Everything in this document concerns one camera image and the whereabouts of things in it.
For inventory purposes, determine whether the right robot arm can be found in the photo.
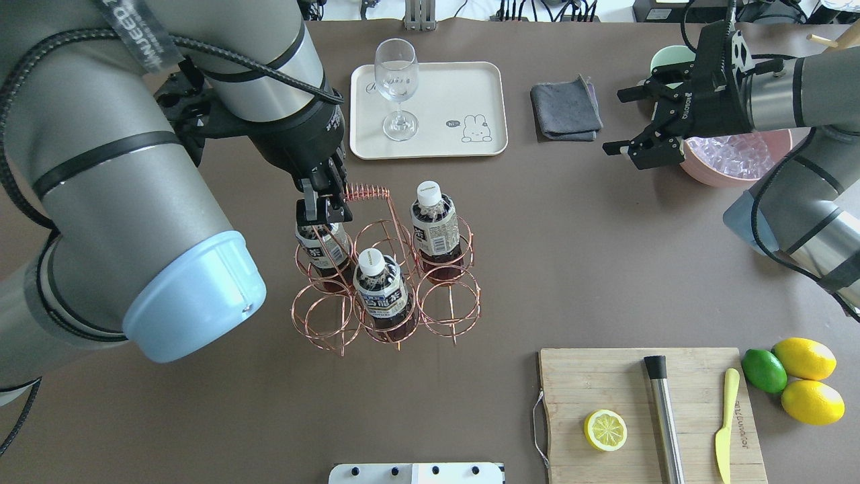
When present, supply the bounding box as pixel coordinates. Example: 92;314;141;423
603;19;859;319

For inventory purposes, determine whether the bamboo cutting board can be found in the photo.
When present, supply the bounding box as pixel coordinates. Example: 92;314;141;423
538;348;768;483

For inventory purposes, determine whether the pink bowl with ice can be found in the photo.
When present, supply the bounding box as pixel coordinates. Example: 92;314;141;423
680;129;793;188

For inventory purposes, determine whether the copper wire bottle basket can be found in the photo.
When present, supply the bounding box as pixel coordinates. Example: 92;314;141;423
290;184;482;354

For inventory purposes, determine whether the half lemon slice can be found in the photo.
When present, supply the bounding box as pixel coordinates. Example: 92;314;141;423
583;409;628;452

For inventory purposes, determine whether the grey folded cloth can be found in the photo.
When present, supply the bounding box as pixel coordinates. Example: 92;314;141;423
529;75;603;142

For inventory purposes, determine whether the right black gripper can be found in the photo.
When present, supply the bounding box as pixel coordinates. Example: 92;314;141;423
602;19;753;169

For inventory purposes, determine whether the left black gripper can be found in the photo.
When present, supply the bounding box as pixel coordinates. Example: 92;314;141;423
156;58;353;227

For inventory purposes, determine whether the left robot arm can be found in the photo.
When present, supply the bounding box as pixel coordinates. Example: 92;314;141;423
2;1;352;450

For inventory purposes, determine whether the upper yellow lemon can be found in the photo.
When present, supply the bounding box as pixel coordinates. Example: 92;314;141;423
771;337;836;382

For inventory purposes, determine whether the green bowl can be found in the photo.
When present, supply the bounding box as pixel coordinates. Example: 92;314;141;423
644;45;696;92

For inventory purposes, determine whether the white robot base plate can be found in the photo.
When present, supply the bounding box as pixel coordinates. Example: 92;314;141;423
328;462;506;483

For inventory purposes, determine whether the clear wine glass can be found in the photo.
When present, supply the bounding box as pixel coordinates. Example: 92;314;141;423
374;38;420;142

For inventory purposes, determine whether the cream rabbit tray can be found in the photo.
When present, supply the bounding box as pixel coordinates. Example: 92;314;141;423
348;61;508;160

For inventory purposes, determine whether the yellow lemon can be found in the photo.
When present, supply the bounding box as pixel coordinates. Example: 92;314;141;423
780;380;845;426
771;337;836;382

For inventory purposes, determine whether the tea bottle white cap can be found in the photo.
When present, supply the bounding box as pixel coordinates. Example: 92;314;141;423
353;248;417;342

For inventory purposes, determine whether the yellow plastic knife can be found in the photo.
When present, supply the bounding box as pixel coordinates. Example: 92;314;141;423
714;368;740;483

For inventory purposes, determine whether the lower yellow lemon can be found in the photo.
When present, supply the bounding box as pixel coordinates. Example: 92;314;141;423
780;380;845;426

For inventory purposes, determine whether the green lime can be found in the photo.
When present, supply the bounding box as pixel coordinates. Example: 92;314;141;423
741;349;787;393

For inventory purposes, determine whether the steel muddler black tip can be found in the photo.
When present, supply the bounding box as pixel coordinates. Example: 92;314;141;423
643;355;686;483

